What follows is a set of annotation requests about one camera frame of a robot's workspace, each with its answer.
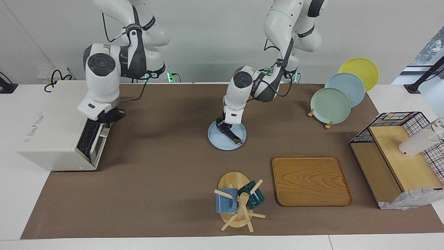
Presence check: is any dark green mug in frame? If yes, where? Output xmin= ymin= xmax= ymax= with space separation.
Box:
xmin=238 ymin=181 xmax=265 ymax=210

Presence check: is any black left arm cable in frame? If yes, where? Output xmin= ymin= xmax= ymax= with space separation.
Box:
xmin=265 ymin=38 xmax=295 ymax=98

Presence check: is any blue racked plate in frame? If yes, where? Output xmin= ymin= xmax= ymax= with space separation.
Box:
xmin=325 ymin=73 xmax=365 ymax=108

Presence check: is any black coiled cable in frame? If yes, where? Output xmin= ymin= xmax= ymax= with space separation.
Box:
xmin=44 ymin=69 xmax=73 ymax=92

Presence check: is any white glass oven door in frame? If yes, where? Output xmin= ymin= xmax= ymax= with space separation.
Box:
xmin=76 ymin=118 xmax=112 ymax=166

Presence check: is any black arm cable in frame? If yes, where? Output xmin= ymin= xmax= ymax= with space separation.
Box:
xmin=120 ymin=78 xmax=150 ymax=102
xmin=265 ymin=38 xmax=295 ymax=98

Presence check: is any yellow plate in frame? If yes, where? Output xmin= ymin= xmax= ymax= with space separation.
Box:
xmin=338 ymin=58 xmax=379 ymax=92

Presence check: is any light blue plate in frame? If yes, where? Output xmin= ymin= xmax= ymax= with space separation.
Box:
xmin=208 ymin=122 xmax=247 ymax=151

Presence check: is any pale green plate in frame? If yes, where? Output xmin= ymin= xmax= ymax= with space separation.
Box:
xmin=310 ymin=88 xmax=351 ymax=124

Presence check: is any white cup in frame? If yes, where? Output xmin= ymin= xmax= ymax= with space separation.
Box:
xmin=399 ymin=128 xmax=441 ymax=157

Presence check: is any brown wooden tray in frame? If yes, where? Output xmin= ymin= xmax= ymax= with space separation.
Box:
xmin=272 ymin=156 xmax=353 ymax=207

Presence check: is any black wire basket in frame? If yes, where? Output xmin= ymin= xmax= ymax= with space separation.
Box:
xmin=349 ymin=111 xmax=444 ymax=184

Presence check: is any clear glass cup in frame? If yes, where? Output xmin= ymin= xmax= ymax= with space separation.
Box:
xmin=430 ymin=117 xmax=444 ymax=141

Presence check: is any light wooden stepped shelf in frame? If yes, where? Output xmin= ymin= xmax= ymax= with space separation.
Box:
xmin=350 ymin=126 xmax=444 ymax=209

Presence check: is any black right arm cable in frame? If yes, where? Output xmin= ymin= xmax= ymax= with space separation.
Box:
xmin=120 ymin=78 xmax=150 ymax=102

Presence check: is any wooden plate rack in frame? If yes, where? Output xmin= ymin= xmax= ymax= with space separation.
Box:
xmin=307 ymin=108 xmax=333 ymax=130

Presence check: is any white toaster oven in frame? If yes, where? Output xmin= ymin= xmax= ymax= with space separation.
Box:
xmin=18 ymin=81 xmax=112 ymax=171

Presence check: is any wooden mug tree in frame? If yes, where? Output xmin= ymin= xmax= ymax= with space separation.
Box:
xmin=214 ymin=172 xmax=266 ymax=233

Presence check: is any black clamp device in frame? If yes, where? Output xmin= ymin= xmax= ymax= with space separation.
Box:
xmin=0 ymin=72 xmax=18 ymax=94

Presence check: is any grey patterned cloth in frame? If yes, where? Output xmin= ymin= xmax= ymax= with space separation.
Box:
xmin=379 ymin=186 xmax=444 ymax=210

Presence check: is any blue mug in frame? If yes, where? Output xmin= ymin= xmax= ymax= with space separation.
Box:
xmin=215 ymin=188 xmax=239 ymax=214

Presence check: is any grey framed window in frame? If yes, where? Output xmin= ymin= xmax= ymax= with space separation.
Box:
xmin=392 ymin=26 xmax=444 ymax=85

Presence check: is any brown table mat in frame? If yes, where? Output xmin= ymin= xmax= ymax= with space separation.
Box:
xmin=20 ymin=83 xmax=444 ymax=239

